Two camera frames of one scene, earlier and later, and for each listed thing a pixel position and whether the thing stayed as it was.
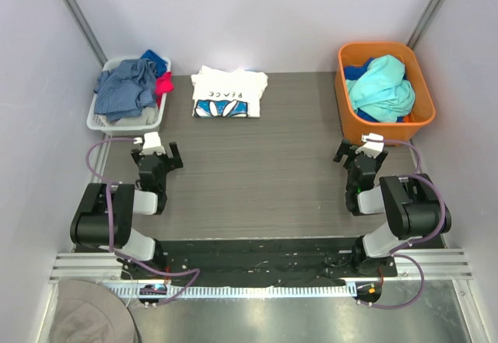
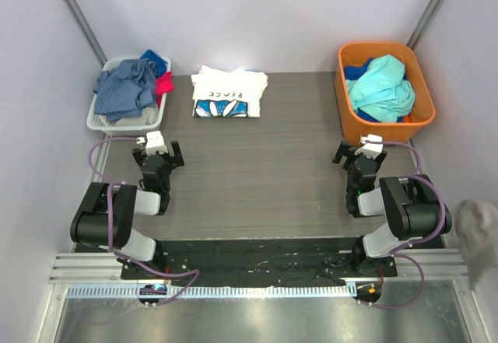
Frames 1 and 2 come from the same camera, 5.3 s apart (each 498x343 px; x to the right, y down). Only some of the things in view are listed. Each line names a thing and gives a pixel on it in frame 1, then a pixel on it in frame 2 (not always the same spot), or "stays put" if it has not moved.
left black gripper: x=156 y=157 stays put
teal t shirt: x=383 y=93 stays put
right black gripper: x=358 y=159 stays put
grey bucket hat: x=88 y=311 to x=476 y=225
